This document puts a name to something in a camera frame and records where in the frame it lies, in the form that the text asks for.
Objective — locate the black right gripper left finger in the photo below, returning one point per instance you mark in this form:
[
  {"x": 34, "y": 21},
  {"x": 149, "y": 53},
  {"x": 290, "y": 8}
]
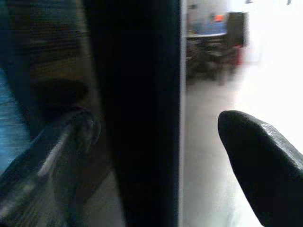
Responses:
[{"x": 47, "y": 170}]

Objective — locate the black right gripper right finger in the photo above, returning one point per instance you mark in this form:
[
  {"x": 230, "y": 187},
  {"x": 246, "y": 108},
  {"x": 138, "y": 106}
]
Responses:
[{"x": 265, "y": 165}]

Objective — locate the silver fridge door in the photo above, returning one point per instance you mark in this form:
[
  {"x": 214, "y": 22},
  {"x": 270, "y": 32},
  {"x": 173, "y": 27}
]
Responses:
[{"x": 142, "y": 106}]

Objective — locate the round pedestal dining table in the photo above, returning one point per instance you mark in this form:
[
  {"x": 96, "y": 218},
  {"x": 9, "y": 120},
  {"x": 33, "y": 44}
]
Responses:
[{"x": 203, "y": 47}]

